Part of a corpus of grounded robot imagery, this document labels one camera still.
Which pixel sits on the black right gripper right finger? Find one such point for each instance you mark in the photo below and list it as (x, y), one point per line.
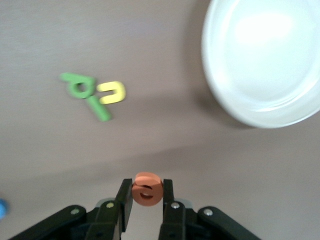
(172, 220)

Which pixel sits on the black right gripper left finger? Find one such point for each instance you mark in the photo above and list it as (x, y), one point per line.
(117, 212)

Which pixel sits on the orange foam letter e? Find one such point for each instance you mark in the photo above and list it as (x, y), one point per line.
(140, 197)

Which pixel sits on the green foam bar letter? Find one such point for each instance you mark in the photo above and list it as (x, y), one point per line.
(101, 112)

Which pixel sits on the yellow foam letter u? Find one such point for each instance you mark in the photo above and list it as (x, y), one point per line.
(120, 96)

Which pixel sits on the green foam letter a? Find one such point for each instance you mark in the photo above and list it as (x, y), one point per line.
(72, 92)

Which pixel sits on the blue foam letter p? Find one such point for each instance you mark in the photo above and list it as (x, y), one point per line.
(3, 208)

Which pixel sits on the brown table mat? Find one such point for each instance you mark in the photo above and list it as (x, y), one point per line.
(75, 37)

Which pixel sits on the beige round plate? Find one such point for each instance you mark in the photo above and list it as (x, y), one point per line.
(265, 62)

